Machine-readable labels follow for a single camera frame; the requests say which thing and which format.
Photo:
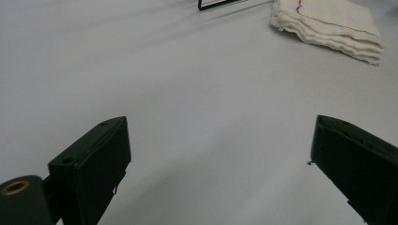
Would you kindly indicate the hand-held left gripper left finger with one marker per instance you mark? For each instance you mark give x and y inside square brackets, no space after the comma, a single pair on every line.
[90,162]

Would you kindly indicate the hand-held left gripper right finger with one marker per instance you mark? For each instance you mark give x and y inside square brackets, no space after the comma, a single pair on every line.
[359,168]

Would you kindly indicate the white cloth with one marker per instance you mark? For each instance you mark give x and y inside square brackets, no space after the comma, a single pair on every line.
[328,28]

